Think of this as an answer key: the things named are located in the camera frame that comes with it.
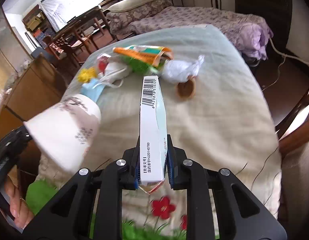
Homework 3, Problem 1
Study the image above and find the white medicine box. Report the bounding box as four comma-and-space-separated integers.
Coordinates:
139, 75, 167, 194

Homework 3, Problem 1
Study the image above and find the white plastic bag ball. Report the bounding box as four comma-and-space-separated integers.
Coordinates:
160, 55, 204, 84

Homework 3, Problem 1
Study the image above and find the wooden chair at right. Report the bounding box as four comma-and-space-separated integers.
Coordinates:
275, 90, 309, 159

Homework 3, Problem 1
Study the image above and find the brown round cookie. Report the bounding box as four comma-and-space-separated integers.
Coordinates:
176, 77, 196, 100

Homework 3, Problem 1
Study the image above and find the cluttered bookshelf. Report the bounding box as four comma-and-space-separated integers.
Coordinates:
22, 5, 56, 49

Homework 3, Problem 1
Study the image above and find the clear cup with red wrapper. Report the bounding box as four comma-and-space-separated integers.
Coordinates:
97, 53, 111, 75

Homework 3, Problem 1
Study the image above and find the folded floral quilt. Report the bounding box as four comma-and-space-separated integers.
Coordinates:
106, 0, 172, 35

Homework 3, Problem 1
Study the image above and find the purple floral bed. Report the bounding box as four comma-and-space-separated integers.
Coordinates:
105, 6, 274, 61

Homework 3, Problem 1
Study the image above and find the wooden cabinet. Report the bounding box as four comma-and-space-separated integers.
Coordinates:
0, 54, 67, 139

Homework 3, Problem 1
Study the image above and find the wooden chair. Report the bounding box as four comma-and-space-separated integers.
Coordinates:
43, 25, 98, 67
275, 90, 309, 159

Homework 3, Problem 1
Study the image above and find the wooden desk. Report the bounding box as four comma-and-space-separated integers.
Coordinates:
52, 5, 110, 42

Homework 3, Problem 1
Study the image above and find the white pillow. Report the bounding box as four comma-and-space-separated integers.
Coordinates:
108, 0, 157, 12

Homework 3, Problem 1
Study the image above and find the white paper cup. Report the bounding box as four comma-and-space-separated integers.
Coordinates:
24, 94, 101, 173

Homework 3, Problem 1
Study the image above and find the orange green snack wrapper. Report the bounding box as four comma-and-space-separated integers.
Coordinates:
113, 44, 173, 75

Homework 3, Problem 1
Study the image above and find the framed landscape painting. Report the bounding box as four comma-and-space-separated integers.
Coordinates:
235, 0, 292, 50

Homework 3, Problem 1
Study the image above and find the white power cable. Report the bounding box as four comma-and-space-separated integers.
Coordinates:
261, 38, 309, 92

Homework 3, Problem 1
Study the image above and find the person's left hand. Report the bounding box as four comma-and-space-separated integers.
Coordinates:
4, 176, 34, 229

